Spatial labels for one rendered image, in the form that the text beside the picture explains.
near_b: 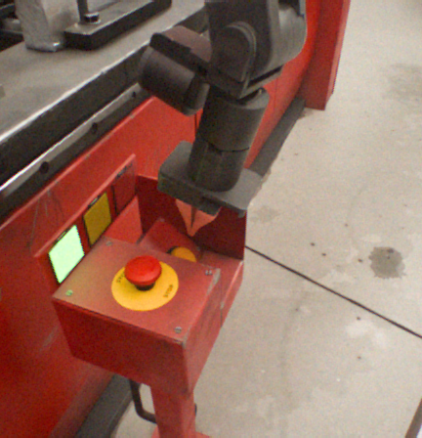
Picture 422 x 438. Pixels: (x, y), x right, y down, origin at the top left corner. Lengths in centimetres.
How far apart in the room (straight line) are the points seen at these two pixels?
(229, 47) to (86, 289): 29
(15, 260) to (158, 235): 21
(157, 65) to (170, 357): 29
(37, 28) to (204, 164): 47
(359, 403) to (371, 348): 19
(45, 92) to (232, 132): 35
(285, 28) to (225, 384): 107
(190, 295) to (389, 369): 101
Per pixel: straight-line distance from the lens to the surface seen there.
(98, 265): 52
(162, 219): 62
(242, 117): 41
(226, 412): 127
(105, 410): 125
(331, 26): 244
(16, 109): 66
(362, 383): 138
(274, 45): 37
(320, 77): 253
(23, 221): 66
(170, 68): 44
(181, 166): 48
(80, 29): 84
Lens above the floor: 115
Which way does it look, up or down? 42 degrees down
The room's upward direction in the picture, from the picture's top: straight up
